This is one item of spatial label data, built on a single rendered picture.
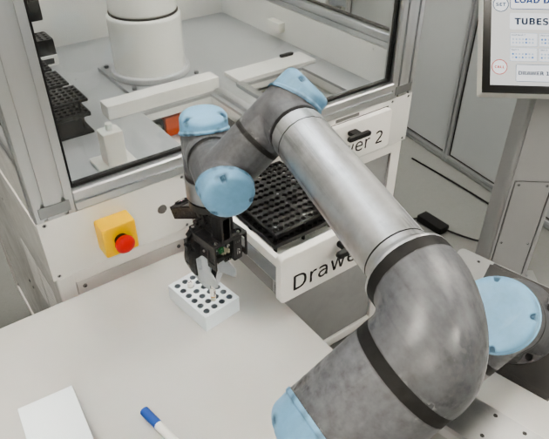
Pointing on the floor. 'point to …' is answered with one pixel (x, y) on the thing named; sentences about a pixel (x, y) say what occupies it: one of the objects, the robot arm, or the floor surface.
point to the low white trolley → (151, 360)
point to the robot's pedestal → (525, 405)
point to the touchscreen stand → (525, 183)
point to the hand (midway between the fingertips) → (209, 279)
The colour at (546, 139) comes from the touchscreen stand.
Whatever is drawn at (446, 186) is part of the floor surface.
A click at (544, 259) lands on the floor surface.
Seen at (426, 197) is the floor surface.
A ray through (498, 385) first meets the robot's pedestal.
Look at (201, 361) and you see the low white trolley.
